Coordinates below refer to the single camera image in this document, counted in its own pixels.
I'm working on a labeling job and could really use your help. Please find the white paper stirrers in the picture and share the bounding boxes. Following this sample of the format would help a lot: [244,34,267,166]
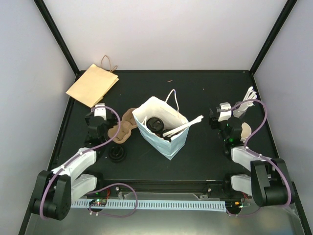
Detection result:
[163,115,204,138]

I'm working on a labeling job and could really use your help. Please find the stack of white paper cups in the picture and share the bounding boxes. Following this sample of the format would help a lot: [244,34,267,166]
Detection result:
[241,122,252,143]

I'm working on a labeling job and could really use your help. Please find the stack of black lids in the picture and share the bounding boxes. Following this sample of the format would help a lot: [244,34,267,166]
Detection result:
[109,145,127,163]

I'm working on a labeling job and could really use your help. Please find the light blue paper bag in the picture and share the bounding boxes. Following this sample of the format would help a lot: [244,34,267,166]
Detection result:
[133,89,189,160]

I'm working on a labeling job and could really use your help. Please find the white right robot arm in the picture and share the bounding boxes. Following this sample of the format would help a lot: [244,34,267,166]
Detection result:
[209,111,295,207]

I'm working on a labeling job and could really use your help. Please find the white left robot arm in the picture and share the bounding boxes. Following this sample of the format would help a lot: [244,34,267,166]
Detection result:
[29,115,120,220]

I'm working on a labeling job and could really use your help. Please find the brown kraft paper bag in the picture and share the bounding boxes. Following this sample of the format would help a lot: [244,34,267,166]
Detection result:
[66,55,119,108]

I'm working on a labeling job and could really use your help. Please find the clear cup of stirrers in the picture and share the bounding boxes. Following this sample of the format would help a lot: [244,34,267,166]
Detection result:
[233,86,257,118]

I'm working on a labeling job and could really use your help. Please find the black circuit board with leds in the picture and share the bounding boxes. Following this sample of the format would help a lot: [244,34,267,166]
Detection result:
[89,199,107,207]

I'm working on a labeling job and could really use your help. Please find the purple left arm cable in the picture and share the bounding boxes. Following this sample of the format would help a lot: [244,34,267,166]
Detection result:
[39,106,122,221]

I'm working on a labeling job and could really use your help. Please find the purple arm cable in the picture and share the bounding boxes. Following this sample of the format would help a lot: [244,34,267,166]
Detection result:
[219,99,294,205]
[39,106,122,221]

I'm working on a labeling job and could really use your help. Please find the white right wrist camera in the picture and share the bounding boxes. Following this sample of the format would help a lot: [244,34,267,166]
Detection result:
[217,102,232,122]

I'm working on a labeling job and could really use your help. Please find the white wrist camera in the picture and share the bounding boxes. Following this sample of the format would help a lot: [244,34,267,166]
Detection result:
[217,102,232,122]
[91,103,107,120]

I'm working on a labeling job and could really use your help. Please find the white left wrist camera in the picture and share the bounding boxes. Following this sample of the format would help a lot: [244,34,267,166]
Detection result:
[91,103,107,120]

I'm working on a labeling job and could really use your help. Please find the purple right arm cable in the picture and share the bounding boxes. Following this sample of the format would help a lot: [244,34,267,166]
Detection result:
[219,99,294,205]

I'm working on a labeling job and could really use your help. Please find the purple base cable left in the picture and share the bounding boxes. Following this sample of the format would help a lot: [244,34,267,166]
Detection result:
[87,183,138,218]

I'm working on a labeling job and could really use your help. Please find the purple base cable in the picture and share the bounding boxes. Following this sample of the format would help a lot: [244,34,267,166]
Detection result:
[226,203,261,218]
[87,183,138,218]

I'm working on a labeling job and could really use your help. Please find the light blue cable duct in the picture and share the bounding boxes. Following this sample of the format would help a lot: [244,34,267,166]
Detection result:
[71,199,226,212]

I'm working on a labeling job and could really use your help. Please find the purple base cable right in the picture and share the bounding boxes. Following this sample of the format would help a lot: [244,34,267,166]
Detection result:
[226,203,261,218]

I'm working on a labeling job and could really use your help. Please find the black frame post right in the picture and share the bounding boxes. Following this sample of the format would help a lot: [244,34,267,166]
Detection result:
[249,0,298,75]

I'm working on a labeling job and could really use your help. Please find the black frame post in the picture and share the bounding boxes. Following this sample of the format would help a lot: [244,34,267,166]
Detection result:
[249,0,298,75]
[34,0,80,76]

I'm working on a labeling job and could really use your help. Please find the black frame post left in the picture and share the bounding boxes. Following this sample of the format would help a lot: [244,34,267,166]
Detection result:
[34,0,80,76]

